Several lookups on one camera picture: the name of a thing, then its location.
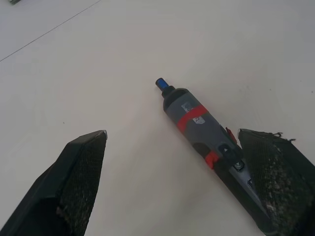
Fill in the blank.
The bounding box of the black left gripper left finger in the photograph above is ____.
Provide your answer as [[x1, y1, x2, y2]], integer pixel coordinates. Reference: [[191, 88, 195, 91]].
[[0, 129, 108, 236]]

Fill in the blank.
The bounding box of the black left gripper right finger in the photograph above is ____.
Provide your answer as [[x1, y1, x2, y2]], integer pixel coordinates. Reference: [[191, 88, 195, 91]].
[[236, 128, 315, 236]]

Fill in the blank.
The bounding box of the grey red electric screwdriver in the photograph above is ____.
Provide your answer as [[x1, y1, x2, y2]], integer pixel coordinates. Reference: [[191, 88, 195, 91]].
[[155, 77, 273, 233]]

